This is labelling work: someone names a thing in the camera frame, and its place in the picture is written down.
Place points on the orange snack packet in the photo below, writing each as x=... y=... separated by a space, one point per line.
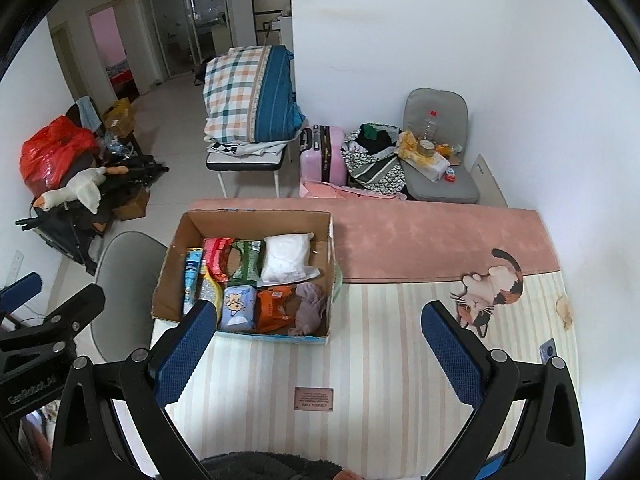
x=272 y=310

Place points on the plaid folded quilt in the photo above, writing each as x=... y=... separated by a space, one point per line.
x=245 y=92

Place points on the black and white bench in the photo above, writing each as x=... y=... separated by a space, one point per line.
x=245 y=162

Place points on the grey cushioned chair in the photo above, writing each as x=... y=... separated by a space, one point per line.
x=440 y=102

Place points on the glass sliding door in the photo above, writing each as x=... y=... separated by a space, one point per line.
x=180 y=25

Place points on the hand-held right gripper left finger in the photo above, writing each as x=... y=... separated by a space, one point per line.
x=185 y=355

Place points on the small brown cardboard box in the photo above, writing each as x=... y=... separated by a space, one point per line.
x=132 y=205

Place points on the yellow paper bag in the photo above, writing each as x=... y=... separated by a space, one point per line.
x=119 y=116

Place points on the yellow plastic bag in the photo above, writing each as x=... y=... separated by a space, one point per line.
x=409 y=146

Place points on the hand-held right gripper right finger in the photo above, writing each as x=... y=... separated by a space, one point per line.
x=452 y=355

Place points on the brown tape roll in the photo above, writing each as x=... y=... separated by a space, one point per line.
x=427 y=146

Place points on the white paper box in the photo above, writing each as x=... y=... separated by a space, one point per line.
x=432 y=167

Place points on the black folding stand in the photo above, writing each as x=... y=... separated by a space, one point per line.
x=65 y=232

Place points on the pale pink fabric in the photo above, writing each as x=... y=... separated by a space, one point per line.
x=330 y=191

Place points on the black and white folded sheet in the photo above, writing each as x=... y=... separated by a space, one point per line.
x=245 y=149

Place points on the person's dark fleece clothing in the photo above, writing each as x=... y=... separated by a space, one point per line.
x=270 y=467

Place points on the red plastic bag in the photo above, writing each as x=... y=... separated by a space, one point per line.
x=50 y=152

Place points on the patterned tote bag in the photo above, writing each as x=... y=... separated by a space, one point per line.
x=372 y=172

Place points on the white soft packet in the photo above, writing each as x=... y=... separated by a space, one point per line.
x=287 y=257

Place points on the grey shell chair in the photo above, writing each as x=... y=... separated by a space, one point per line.
x=127 y=280

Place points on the blue tissue pack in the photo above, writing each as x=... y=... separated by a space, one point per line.
x=237 y=307

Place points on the yellow-trimmed patterned pouch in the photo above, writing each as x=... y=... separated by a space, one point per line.
x=211 y=292

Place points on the dusty pink cloth bundle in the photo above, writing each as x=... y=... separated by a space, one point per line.
x=310 y=307

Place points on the white leaning board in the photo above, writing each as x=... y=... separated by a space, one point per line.
x=490 y=182

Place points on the light blue cloth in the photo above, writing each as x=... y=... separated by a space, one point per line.
x=90 y=114

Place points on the clear plastic bottle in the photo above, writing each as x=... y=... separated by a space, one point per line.
x=431 y=127

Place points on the red packet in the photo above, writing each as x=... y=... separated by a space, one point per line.
x=217 y=257

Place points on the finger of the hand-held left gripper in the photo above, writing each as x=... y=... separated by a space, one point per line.
x=20 y=287
x=60 y=322

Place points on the blue and white tube packet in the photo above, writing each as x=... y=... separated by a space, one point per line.
x=192 y=275

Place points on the green packet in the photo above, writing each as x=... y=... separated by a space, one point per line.
x=246 y=262

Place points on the pink table mat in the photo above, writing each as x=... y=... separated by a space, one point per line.
x=425 y=240

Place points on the small red box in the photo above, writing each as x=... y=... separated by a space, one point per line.
x=450 y=174

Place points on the white goose plush toy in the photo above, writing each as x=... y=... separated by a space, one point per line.
x=82 y=187

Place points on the pink suitcase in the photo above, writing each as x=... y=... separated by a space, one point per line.
x=325 y=155

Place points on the black floor bag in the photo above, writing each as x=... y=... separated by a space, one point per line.
x=201 y=70

